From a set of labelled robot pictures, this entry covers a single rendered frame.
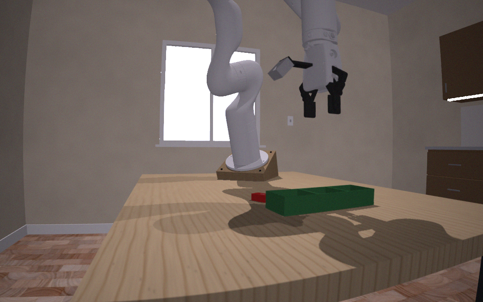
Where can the red nine-volt battery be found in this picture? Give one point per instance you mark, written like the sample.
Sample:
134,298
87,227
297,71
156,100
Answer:
260,197

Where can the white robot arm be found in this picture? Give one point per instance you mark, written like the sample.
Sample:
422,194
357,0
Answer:
319,22

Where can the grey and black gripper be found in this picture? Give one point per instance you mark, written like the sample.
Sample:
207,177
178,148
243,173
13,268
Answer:
326,74

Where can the green three-compartment bin rack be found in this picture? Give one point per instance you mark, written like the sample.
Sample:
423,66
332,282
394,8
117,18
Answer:
292,202

